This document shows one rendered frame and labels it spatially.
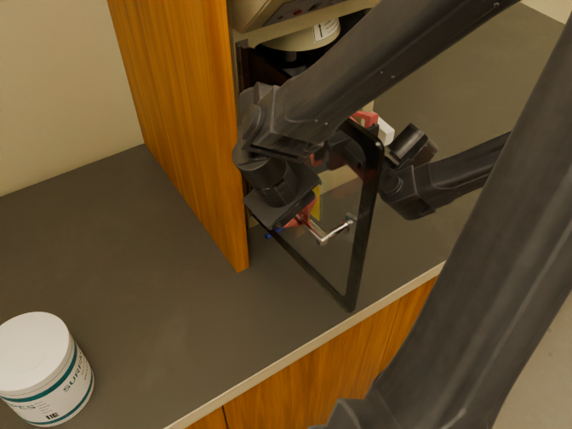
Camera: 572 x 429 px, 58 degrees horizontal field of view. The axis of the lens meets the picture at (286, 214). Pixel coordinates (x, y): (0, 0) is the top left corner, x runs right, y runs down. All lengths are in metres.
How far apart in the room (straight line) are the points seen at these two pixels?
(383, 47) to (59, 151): 1.05
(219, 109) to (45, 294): 0.56
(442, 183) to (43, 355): 0.65
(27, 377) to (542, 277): 0.73
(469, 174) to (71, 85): 0.88
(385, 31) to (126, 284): 0.80
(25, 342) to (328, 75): 0.62
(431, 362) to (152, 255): 0.87
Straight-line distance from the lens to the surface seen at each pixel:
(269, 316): 1.01
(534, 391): 2.16
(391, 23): 0.43
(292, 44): 0.96
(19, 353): 0.89
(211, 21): 0.71
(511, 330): 0.29
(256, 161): 0.64
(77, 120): 1.34
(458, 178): 0.82
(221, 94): 0.76
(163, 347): 1.00
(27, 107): 1.29
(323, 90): 0.49
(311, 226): 0.79
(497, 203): 0.29
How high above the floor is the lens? 1.80
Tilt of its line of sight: 48 degrees down
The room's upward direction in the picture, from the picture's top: straight up
